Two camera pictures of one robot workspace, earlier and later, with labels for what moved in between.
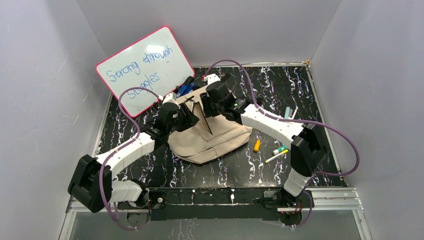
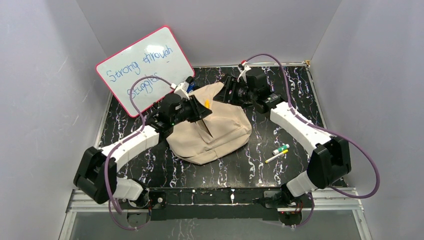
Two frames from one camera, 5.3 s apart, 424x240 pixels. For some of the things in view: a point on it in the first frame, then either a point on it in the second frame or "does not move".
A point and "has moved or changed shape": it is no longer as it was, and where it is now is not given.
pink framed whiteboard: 156,62 does not move
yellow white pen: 283,152 does not move
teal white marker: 279,150 does not move
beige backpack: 210,139 does not move
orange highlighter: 257,145 has moved or changed shape
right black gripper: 205,100 → 231,84
